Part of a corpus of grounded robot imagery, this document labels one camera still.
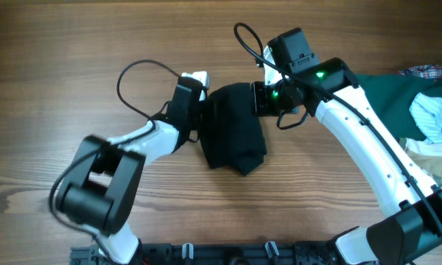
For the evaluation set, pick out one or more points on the beige cream garment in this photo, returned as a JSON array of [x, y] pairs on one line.
[[427, 156]]

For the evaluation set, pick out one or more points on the green garment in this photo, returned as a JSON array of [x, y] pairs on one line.
[[391, 96]]

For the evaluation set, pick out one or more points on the light blue striped shirt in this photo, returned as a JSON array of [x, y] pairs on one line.
[[427, 114]]

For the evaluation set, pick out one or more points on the red plaid shirt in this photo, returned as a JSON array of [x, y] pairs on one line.
[[430, 72]]

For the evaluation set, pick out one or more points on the black polo shirt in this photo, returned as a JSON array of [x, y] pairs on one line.
[[230, 134]]

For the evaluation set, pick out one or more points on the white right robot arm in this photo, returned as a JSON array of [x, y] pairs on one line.
[[410, 200]]

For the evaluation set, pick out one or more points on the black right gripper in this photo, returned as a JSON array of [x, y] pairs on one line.
[[258, 105]]

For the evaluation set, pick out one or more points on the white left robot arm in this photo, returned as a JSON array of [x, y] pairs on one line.
[[98, 189]]

